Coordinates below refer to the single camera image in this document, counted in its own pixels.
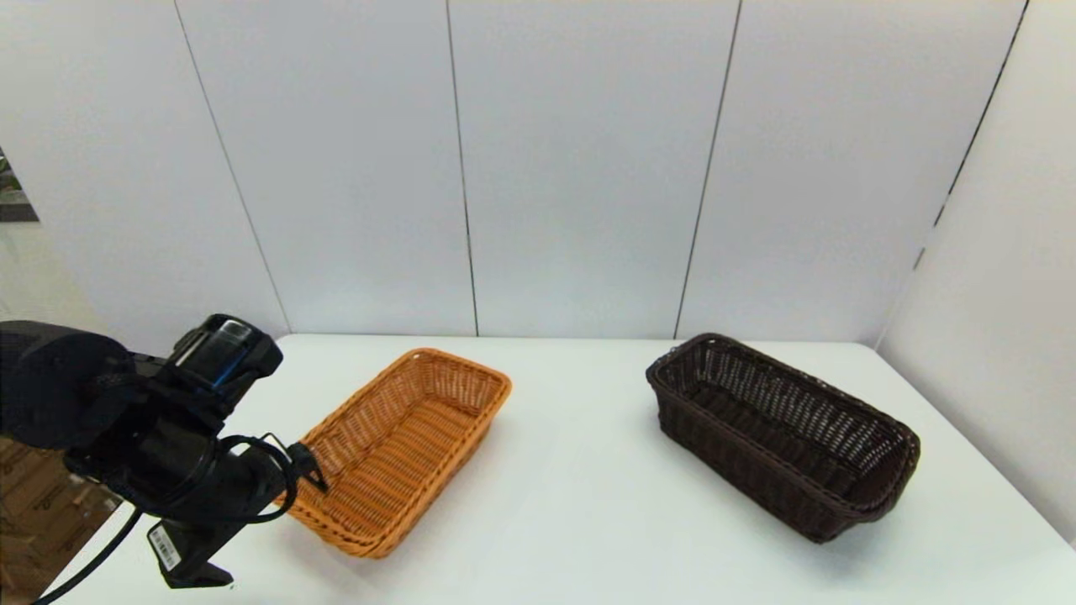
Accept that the dark brown wicker basket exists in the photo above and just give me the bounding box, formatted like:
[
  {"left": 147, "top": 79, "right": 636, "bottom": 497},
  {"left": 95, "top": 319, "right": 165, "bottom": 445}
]
[{"left": 646, "top": 334, "right": 921, "bottom": 544}]

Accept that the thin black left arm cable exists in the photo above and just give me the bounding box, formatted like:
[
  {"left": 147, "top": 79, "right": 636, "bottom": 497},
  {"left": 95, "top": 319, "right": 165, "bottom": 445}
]
[{"left": 210, "top": 433, "right": 300, "bottom": 523}]

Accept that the brown cardboard box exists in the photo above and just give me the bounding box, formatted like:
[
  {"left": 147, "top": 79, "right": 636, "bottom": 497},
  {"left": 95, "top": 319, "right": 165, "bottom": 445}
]
[
  {"left": 0, "top": 450, "right": 110, "bottom": 526},
  {"left": 0, "top": 444, "right": 66, "bottom": 484},
  {"left": 0, "top": 496, "right": 127, "bottom": 581}
]

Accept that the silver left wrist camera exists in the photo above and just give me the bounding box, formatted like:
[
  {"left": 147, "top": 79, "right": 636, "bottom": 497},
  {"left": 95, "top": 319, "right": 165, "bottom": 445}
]
[{"left": 200, "top": 321, "right": 255, "bottom": 354}]

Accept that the orange wicker basket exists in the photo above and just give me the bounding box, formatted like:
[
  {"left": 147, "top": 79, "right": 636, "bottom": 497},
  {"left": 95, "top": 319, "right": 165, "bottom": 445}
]
[{"left": 282, "top": 348, "right": 513, "bottom": 559}]

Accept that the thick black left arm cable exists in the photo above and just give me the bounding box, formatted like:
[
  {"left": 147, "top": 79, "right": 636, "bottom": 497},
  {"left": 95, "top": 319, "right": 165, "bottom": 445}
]
[{"left": 29, "top": 504, "right": 144, "bottom": 605}]

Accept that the dark shelf with green plant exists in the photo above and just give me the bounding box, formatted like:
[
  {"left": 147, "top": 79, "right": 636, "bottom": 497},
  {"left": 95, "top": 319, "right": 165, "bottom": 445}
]
[{"left": 0, "top": 147, "right": 40, "bottom": 224}]

